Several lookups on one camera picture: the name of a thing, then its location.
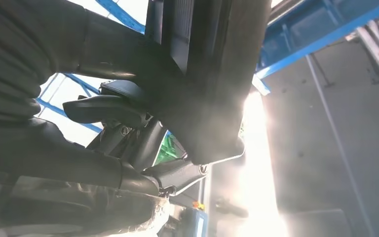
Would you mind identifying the blue metal shelving rack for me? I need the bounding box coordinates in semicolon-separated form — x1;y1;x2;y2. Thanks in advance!
251;0;379;95
36;0;146;134

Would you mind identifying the grey metal bar frame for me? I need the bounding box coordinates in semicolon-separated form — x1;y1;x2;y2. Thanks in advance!
305;19;379;237

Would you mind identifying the green object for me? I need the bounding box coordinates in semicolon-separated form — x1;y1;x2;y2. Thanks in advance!
153;132;185;166

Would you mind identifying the clear plastic film wrap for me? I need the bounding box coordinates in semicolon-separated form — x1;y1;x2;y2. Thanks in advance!
0;176;171;237

